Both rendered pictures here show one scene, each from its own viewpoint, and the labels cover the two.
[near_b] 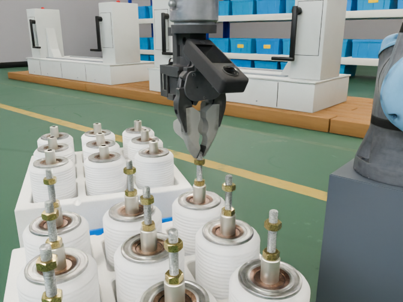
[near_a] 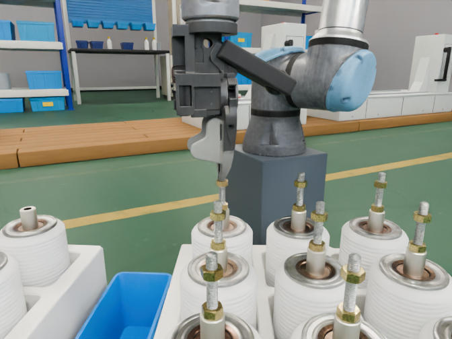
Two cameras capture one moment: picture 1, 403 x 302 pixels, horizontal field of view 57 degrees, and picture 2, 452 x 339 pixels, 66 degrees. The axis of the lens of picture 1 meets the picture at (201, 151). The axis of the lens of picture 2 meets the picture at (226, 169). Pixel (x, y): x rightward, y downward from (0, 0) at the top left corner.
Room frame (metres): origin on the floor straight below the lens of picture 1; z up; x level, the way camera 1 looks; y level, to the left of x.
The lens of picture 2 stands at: (0.41, 0.46, 0.49)
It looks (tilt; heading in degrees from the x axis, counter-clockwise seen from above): 16 degrees down; 292
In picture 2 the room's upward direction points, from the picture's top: straight up
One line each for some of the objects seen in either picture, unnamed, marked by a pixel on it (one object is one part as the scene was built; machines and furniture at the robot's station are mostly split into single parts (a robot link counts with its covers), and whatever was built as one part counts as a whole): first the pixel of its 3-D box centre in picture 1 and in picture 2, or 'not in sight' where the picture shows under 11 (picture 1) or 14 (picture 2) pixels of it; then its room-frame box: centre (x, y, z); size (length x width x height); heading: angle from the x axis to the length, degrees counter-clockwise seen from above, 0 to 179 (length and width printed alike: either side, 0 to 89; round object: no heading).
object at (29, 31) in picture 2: not in sight; (37, 33); (4.18, -2.76, 0.90); 0.50 x 0.38 x 0.21; 139
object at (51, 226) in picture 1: (52, 229); (350, 294); (0.41, 0.18, 0.30); 0.01 x 0.01 x 0.08
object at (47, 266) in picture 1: (47, 262); not in sight; (0.29, 0.14, 0.33); 0.02 x 0.02 x 0.01; 12
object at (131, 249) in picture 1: (149, 247); (315, 270); (0.45, 0.07, 0.25); 0.08 x 0.08 x 0.01
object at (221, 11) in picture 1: (228, 9); not in sight; (6.23, -0.41, 0.90); 0.50 x 0.38 x 0.21; 141
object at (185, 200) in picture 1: (199, 200); (222, 226); (0.60, 0.00, 0.25); 0.08 x 0.08 x 0.01
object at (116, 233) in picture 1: (135, 259); (218, 330); (0.56, 0.11, 0.16); 0.10 x 0.10 x 0.18
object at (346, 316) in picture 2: (54, 242); (348, 311); (0.41, 0.18, 0.29); 0.02 x 0.02 x 0.01; 33
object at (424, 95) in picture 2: not in sight; (380, 72); (0.36, -3.22, 0.45); 1.51 x 0.57 x 0.74; 49
